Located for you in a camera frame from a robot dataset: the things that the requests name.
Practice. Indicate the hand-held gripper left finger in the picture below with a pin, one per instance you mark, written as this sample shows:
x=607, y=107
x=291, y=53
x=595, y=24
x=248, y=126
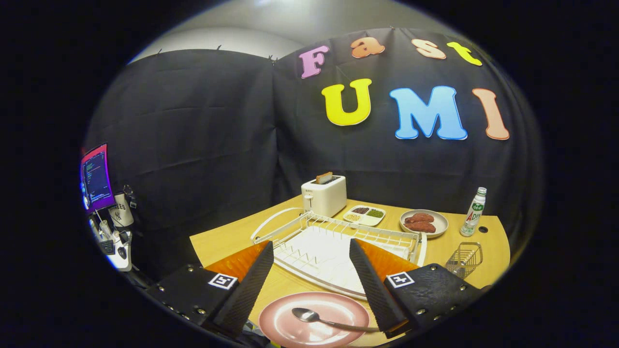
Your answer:
x=246, y=299

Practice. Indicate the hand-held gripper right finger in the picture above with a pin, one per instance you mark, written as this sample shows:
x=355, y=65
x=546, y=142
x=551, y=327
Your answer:
x=375, y=295

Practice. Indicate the pink plate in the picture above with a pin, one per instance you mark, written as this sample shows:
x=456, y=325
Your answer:
x=290, y=328

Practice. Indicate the white divided bean dish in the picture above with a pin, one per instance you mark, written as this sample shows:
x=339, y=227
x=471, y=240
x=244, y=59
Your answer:
x=370, y=221

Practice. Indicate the beige plate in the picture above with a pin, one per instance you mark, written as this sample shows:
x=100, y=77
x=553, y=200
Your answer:
x=440, y=223

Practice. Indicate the white drip tray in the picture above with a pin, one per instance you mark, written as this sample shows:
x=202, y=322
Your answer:
x=319, y=261

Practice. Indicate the red meat slice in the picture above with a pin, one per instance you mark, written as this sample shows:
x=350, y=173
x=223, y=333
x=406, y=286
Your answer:
x=420, y=217
x=420, y=227

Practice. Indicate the white toaster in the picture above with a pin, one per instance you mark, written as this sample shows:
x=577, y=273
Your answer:
x=326, y=198

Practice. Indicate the white drink bottle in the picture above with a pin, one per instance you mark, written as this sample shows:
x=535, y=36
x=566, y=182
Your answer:
x=473, y=217

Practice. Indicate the brown toast slice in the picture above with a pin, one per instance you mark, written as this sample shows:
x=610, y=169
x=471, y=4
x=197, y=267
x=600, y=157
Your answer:
x=324, y=178

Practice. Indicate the white side desk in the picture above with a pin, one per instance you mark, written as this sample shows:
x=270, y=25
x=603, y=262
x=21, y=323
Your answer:
x=121, y=264

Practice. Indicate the black computer mouse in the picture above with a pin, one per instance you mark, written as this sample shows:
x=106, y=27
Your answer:
x=122, y=252

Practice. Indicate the black keyboard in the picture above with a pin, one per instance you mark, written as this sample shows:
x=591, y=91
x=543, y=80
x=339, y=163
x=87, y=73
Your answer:
x=107, y=246

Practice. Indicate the black backdrop cloth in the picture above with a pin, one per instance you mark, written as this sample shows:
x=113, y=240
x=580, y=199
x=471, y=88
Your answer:
x=217, y=145

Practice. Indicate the purple computer monitor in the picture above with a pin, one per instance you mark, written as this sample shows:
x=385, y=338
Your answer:
x=96, y=179

